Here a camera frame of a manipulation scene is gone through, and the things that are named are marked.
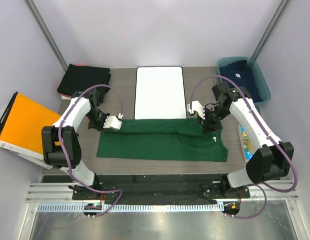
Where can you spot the navy blue t shirt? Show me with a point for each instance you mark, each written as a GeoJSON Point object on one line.
{"type": "Point", "coordinates": [241, 73]}

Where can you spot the orange binder folder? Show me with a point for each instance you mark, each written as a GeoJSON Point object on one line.
{"type": "Point", "coordinates": [20, 128]}

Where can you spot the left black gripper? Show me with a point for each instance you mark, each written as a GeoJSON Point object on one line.
{"type": "Point", "coordinates": [100, 127]}

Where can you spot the white folding board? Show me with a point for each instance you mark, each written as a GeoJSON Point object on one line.
{"type": "Point", "coordinates": [160, 93]}

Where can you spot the aluminium frame rail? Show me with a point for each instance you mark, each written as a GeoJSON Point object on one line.
{"type": "Point", "coordinates": [60, 192]}

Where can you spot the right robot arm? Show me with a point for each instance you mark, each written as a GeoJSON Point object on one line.
{"type": "Point", "coordinates": [272, 158]}

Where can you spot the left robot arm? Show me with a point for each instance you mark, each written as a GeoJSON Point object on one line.
{"type": "Point", "coordinates": [60, 144]}

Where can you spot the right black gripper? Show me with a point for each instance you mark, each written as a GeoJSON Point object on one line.
{"type": "Point", "coordinates": [208, 125]}

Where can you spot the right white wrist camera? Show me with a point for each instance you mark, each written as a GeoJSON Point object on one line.
{"type": "Point", "coordinates": [196, 108]}

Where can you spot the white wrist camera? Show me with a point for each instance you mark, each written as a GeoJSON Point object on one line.
{"type": "Point", "coordinates": [112, 122]}
{"type": "Point", "coordinates": [196, 108]}

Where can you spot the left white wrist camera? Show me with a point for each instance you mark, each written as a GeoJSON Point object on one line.
{"type": "Point", "coordinates": [112, 122]}

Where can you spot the white folded t shirt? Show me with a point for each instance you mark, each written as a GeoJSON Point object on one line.
{"type": "Point", "coordinates": [65, 97]}

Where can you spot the black folded t shirt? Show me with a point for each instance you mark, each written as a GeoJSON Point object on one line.
{"type": "Point", "coordinates": [78, 78]}

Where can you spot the blue children's book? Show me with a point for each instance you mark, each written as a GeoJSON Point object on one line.
{"type": "Point", "coordinates": [246, 144]}

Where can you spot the teal plastic basket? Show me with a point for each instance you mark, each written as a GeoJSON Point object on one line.
{"type": "Point", "coordinates": [261, 83]}

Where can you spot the green t shirt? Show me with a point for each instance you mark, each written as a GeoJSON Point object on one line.
{"type": "Point", "coordinates": [162, 140]}

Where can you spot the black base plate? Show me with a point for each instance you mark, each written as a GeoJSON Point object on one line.
{"type": "Point", "coordinates": [161, 190]}

